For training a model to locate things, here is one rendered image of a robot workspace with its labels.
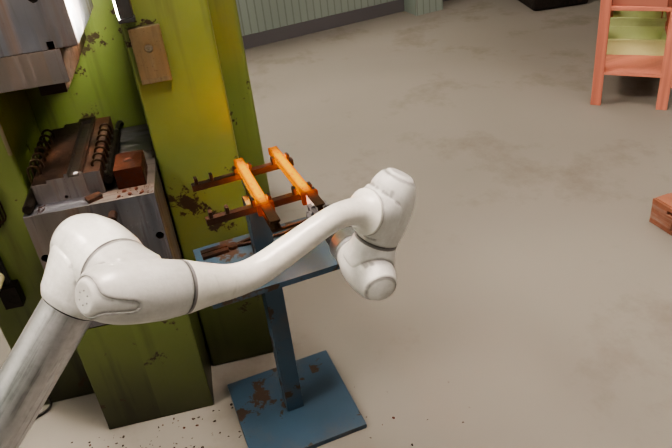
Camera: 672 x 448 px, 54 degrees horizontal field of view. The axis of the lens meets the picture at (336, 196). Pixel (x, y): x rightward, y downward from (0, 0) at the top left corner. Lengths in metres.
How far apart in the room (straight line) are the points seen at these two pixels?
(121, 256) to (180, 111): 1.03
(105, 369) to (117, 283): 1.33
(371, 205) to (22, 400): 0.75
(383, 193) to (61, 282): 0.65
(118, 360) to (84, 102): 0.90
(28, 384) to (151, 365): 1.12
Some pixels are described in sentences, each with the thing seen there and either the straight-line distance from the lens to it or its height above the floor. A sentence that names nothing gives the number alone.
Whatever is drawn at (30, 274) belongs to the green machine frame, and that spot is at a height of 0.59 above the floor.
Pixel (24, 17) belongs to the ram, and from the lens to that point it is 1.96.
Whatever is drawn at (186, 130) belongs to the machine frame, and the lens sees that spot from 2.18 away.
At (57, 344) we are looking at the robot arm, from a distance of 1.34.
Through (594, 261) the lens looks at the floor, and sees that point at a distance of 3.16.
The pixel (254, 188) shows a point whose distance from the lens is 1.88.
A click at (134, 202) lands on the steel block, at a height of 0.89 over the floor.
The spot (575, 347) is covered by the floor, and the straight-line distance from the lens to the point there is 2.73.
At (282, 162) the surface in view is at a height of 0.95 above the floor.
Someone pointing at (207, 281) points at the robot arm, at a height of 1.15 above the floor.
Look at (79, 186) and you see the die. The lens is 2.13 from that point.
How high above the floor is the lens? 1.86
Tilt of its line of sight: 31 degrees down
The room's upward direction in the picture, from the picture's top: 7 degrees counter-clockwise
